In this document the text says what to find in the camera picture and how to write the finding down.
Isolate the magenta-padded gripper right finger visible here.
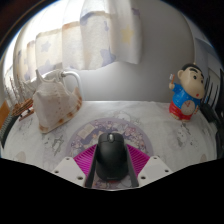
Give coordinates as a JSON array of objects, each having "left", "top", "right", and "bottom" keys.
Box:
[{"left": 123, "top": 143, "right": 174, "bottom": 188}]

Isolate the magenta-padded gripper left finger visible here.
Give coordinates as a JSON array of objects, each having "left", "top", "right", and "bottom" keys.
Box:
[{"left": 51, "top": 143, "right": 100, "bottom": 188}]

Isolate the black computer mouse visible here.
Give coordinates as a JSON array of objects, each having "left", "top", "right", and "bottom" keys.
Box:
[{"left": 95, "top": 131, "right": 130, "bottom": 182}]

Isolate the round purple printed mouse pad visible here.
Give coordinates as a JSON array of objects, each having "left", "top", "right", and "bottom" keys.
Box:
[{"left": 65, "top": 117, "right": 154, "bottom": 190}]

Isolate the white printed tablecloth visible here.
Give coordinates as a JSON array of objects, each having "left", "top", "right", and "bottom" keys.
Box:
[{"left": 0, "top": 99, "right": 224, "bottom": 191}]

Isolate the large white conch shell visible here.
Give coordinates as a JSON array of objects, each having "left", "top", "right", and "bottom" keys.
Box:
[{"left": 32, "top": 69, "right": 83, "bottom": 134}]

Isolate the dark keyboard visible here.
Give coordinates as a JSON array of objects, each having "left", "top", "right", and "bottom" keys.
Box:
[{"left": 0, "top": 113, "right": 14, "bottom": 148}]

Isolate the wooden model sailing ship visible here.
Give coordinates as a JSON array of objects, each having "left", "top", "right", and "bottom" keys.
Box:
[{"left": 4, "top": 76, "right": 36, "bottom": 122}]

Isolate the cartoon boy figurine clock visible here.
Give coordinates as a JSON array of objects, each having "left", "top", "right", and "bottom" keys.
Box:
[{"left": 168, "top": 62, "right": 206, "bottom": 122}]

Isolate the orange wooden chair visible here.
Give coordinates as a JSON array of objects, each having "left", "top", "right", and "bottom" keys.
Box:
[{"left": 0, "top": 100, "right": 11, "bottom": 129}]

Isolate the white star-print curtain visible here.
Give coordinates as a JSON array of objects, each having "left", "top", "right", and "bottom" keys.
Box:
[{"left": 3, "top": 0, "right": 143, "bottom": 88}]

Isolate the white wall shelf unit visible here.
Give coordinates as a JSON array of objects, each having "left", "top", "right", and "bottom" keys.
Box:
[{"left": 193, "top": 19, "right": 224, "bottom": 78}]

